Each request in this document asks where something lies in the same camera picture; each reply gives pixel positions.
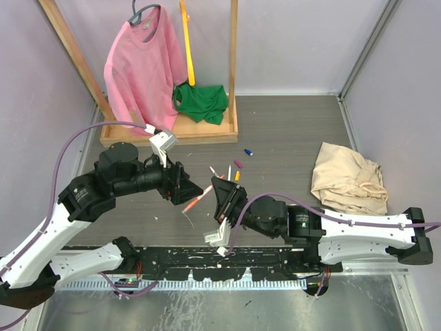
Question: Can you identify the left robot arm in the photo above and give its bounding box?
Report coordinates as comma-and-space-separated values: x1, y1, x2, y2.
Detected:
1, 142, 203, 310

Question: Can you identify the beige cloth bag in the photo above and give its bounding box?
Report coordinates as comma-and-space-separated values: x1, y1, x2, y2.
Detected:
311, 142, 389, 216

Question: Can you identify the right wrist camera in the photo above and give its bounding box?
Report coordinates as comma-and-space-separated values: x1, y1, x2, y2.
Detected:
203, 219, 231, 247

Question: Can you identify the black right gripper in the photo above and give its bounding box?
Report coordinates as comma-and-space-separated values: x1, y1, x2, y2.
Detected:
211, 176, 278, 239

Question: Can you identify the wooden rack base tray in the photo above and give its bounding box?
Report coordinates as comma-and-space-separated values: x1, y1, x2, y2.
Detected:
99, 95, 239, 148

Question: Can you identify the white marker blue end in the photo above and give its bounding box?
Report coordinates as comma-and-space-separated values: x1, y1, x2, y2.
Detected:
227, 165, 232, 181

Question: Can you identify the pink shirt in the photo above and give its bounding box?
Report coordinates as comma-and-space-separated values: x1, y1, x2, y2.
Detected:
103, 6, 187, 130

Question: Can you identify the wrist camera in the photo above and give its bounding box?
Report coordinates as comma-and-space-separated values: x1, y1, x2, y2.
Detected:
149, 130, 178, 168
203, 219, 231, 247

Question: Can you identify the wooden rack right post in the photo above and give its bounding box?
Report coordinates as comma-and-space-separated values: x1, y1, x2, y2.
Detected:
229, 0, 238, 133

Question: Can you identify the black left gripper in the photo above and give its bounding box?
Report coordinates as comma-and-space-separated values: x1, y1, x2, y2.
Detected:
114, 147, 204, 203

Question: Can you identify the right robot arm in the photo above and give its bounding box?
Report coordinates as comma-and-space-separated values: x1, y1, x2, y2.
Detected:
210, 177, 439, 272

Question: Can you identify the orange highlighter pen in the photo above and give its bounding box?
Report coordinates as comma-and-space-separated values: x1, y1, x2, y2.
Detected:
182, 185, 213, 213

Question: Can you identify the yellow hanger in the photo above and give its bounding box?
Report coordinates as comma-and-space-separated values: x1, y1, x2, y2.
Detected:
179, 0, 196, 86

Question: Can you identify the white marker orange tip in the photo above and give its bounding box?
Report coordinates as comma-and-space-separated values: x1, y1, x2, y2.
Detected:
209, 166, 225, 179

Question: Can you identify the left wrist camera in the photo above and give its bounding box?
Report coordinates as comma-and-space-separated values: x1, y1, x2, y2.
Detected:
149, 130, 178, 168

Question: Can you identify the purple pen cap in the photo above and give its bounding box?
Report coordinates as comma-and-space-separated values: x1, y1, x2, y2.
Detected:
234, 160, 243, 169

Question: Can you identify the green cloth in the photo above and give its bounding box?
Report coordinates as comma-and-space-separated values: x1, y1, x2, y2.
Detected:
172, 83, 228, 126

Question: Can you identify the grey clothes hanger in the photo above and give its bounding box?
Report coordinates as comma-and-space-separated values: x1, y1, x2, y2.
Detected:
127, 1, 162, 43

